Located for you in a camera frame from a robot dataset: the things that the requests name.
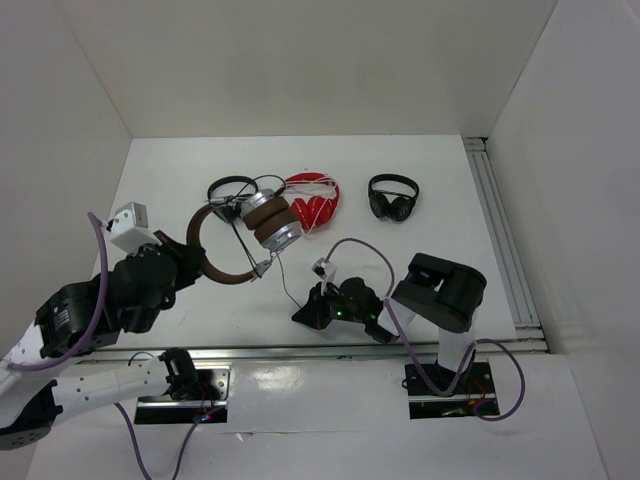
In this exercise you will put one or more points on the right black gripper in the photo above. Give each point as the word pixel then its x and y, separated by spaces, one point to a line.
pixel 313 313

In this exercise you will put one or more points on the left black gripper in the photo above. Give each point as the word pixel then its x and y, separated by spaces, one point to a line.
pixel 191 257

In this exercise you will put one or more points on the brown silver headphones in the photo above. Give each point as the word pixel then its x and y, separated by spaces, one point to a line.
pixel 275 225

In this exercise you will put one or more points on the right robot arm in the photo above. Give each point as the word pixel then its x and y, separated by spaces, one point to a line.
pixel 443 292

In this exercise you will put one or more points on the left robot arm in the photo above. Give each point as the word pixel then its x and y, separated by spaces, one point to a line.
pixel 82 318

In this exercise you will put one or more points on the black headphones left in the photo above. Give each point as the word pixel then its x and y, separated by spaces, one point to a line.
pixel 227 195

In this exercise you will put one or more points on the black headphones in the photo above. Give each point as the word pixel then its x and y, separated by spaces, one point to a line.
pixel 392 205
pixel 227 195

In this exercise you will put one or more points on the black headphones right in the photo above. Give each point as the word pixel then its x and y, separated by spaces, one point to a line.
pixel 392 205

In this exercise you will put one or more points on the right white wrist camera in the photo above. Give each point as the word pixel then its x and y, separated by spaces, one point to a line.
pixel 326 271

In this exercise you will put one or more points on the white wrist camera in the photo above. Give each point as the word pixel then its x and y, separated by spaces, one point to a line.
pixel 326 271
pixel 128 229

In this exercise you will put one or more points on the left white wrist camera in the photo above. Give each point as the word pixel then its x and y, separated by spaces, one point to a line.
pixel 128 229

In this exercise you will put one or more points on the red headphones with white cable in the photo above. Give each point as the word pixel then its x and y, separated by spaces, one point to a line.
pixel 315 198

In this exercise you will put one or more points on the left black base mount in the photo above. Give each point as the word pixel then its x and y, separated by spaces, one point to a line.
pixel 206 401

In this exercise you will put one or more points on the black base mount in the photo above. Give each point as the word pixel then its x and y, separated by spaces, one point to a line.
pixel 206 401
pixel 475 393

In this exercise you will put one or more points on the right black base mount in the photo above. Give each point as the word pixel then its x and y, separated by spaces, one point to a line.
pixel 475 393

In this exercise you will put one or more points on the aluminium rail front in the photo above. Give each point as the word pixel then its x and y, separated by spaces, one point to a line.
pixel 528 345

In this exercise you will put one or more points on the aluminium rail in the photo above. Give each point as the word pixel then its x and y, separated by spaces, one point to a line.
pixel 512 272
pixel 528 345

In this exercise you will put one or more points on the aluminium rail right side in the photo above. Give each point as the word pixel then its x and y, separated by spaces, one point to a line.
pixel 512 272

